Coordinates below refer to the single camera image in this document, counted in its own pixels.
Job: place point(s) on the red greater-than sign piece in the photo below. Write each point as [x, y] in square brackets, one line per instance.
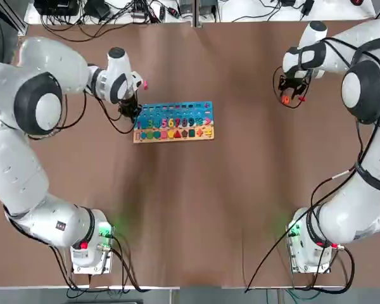
[208, 121]

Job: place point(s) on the yellow equals sign piece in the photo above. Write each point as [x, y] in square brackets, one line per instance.
[208, 132]

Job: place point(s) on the pink shape piece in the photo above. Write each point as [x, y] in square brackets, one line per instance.
[164, 134]

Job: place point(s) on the usb hub with plugs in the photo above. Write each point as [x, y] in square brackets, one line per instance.
[141, 14]

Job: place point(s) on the aluminium post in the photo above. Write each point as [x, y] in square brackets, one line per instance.
[196, 12]

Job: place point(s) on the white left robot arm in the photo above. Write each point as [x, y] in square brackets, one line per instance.
[16, 177]

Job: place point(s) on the teal number four piece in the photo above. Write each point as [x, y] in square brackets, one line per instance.
[157, 123]

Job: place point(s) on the red triangle piece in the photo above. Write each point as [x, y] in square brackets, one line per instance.
[178, 134]

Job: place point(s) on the red number seven piece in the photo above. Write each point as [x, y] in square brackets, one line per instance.
[178, 122]

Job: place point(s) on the pink number five piece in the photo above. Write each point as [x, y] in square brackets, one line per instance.
[164, 123]

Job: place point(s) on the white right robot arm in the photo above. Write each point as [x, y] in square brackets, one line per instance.
[364, 88]

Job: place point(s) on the yellow number six piece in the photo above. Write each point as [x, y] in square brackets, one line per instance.
[171, 122]

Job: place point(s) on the pink rectangular block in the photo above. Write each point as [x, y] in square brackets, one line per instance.
[145, 84]

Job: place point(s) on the black box device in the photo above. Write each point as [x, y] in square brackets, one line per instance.
[57, 6]

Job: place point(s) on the blue wooden toy board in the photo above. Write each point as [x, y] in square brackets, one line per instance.
[177, 111]

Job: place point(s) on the yellow pentagon piece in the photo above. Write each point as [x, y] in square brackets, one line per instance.
[171, 134]

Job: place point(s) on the orange plus sign piece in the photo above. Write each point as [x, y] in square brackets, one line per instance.
[199, 133]

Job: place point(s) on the teal heart piece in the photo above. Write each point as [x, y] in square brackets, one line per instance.
[157, 135]

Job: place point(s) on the green round piece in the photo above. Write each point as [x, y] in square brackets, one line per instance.
[150, 135]

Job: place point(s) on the green number three piece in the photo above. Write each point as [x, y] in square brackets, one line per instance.
[149, 123]

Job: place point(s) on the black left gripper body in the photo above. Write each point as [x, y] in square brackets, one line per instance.
[128, 104]

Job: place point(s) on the dark number eight piece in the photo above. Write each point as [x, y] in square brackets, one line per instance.
[184, 122]

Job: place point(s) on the orange number ten piece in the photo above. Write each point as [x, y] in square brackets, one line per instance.
[285, 100]

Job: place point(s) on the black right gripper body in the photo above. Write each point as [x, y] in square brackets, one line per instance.
[297, 78]

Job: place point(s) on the dark number nine piece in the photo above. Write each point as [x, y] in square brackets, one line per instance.
[191, 121]

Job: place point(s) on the black monitor stand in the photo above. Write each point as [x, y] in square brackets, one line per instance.
[96, 8]

